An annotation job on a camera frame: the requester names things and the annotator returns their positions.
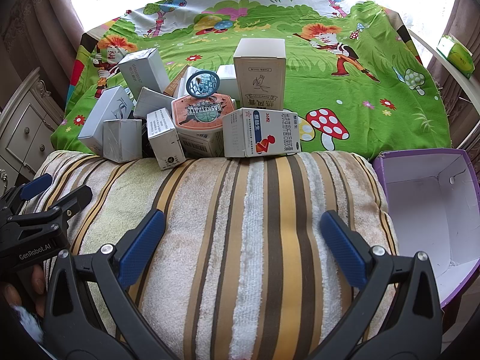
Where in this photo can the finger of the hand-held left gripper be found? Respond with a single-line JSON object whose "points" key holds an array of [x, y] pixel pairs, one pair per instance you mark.
{"points": [[37, 183], [71, 198]]}

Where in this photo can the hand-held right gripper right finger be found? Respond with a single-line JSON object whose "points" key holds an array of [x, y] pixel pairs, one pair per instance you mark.
{"points": [[345, 249]]}

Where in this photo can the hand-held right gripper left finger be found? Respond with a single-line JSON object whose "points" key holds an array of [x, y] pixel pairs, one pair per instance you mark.
{"points": [[140, 247]]}

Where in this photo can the small silver-white cube box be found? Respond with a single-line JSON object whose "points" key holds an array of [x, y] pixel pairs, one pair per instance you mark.
{"points": [[122, 140]]}

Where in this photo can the purple cardboard box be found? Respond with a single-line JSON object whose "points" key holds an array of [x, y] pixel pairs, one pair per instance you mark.
{"points": [[420, 213]]}

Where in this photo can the white box black text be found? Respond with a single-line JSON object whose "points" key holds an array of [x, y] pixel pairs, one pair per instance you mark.
{"points": [[165, 138]]}

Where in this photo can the white medicine box blue print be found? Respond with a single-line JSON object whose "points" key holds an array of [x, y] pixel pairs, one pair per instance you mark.
{"points": [[262, 135]]}

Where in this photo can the person's left hand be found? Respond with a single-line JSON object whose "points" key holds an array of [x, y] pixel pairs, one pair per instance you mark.
{"points": [[37, 281]]}

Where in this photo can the ornate cream dresser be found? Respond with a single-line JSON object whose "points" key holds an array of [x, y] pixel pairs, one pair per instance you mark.
{"points": [[22, 127]]}

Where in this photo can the white box grey logo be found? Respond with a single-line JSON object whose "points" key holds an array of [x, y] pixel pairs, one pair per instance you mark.
{"points": [[105, 116]]}

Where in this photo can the striped towel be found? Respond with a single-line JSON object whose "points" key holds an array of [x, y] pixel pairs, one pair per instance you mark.
{"points": [[243, 213]]}

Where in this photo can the plain white cardboard box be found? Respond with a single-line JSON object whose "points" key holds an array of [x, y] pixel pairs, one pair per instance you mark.
{"points": [[153, 103]]}

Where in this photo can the green cartoon printed blanket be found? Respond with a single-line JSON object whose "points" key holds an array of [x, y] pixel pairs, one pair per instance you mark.
{"points": [[375, 120]]}

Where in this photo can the hexagonal basketball print box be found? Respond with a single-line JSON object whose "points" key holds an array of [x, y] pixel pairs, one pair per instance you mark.
{"points": [[198, 120]]}

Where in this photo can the grey cardboard box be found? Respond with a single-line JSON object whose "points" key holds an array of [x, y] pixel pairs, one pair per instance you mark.
{"points": [[144, 69]]}

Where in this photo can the brown slim box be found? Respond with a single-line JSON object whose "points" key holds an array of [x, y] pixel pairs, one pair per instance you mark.
{"points": [[174, 84]]}

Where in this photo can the brown patterned curtain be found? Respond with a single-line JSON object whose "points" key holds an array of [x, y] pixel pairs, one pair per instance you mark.
{"points": [[461, 15], [41, 18]]}

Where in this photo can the white cube box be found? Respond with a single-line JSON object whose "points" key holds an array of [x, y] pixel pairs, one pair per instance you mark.
{"points": [[227, 82]]}

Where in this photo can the tall off-white cardboard box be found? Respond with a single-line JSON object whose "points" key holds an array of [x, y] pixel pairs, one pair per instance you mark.
{"points": [[258, 78]]}

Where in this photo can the white windowsill ledge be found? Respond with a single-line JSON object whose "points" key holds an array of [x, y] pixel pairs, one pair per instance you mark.
{"points": [[423, 43]]}

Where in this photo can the green tissue pack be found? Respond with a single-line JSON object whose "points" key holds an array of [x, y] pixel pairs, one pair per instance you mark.
{"points": [[455, 54]]}

